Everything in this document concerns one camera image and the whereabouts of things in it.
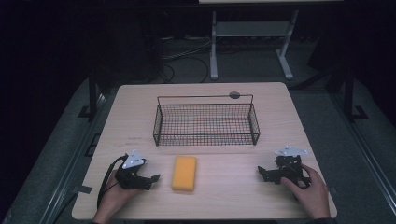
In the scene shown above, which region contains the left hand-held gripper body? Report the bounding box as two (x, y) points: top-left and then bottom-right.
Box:
(114, 148), (153, 191)

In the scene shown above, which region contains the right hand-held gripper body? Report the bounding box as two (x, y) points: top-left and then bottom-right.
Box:
(273, 145), (312, 189)

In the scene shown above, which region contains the yellow sponge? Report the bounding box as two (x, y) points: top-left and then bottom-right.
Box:
(171, 155), (198, 192)

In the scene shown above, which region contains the black wire basket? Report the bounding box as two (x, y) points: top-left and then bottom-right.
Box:
(152, 94), (262, 147)

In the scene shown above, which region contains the person's left hand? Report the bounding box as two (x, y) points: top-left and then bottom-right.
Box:
(92, 169), (145, 223)

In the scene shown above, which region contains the person's right hand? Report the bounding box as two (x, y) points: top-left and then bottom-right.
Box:
(279, 163), (332, 220)

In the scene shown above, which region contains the black metal stand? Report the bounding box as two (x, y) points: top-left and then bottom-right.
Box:
(77, 69), (106, 121)
(341, 66), (370, 123)

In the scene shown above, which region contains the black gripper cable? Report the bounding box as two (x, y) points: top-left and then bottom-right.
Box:
(96, 153), (129, 210)

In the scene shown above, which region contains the grey metal floor rail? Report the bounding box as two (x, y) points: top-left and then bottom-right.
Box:
(38, 92), (108, 224)
(330, 91), (396, 216)

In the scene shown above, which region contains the bundle of floor cables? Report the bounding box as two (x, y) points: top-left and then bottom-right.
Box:
(153, 35), (213, 84)

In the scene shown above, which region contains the white metal desk frame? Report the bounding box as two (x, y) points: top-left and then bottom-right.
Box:
(198, 0), (344, 81)

